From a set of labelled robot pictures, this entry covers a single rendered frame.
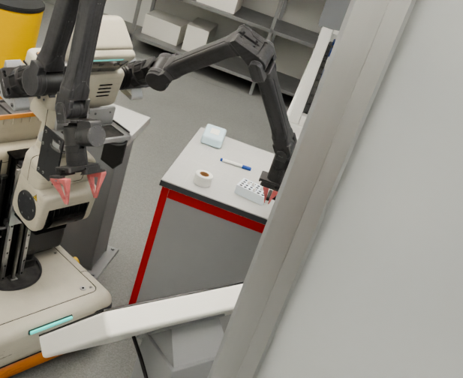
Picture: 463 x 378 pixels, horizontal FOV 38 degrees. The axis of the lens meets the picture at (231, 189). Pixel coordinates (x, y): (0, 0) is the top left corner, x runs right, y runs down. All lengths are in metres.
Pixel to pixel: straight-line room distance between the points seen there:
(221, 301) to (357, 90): 0.89
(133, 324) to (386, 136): 0.79
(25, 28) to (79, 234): 1.83
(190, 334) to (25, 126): 1.29
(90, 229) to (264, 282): 2.61
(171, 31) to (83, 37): 4.59
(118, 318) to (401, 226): 0.75
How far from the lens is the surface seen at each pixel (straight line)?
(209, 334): 1.44
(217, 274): 2.73
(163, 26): 6.34
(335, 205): 0.53
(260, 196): 2.61
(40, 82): 1.88
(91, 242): 3.18
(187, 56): 2.09
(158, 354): 1.42
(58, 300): 2.64
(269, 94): 2.04
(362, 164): 0.52
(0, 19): 4.57
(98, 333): 1.22
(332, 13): 2.99
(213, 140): 2.95
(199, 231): 2.65
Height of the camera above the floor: 1.96
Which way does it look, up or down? 27 degrees down
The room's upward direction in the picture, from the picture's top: 19 degrees clockwise
